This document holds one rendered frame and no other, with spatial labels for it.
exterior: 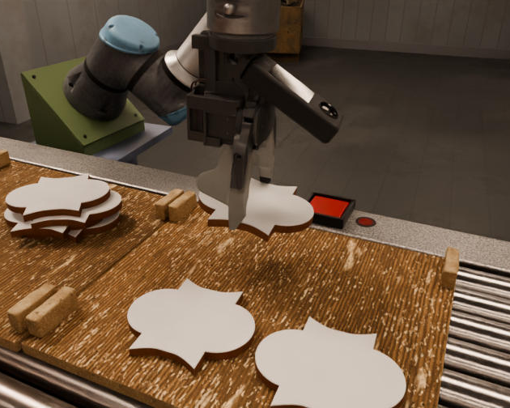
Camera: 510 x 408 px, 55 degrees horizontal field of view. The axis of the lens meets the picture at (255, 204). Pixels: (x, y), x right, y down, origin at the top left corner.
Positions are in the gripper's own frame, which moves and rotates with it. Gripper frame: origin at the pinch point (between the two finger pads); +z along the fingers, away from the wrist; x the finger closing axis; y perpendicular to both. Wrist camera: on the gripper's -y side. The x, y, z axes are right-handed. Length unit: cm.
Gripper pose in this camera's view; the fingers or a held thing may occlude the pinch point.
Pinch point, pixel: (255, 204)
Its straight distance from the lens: 60.1
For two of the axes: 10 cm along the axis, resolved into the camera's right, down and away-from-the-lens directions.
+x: -3.2, 4.6, -8.3
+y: -9.5, -1.9, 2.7
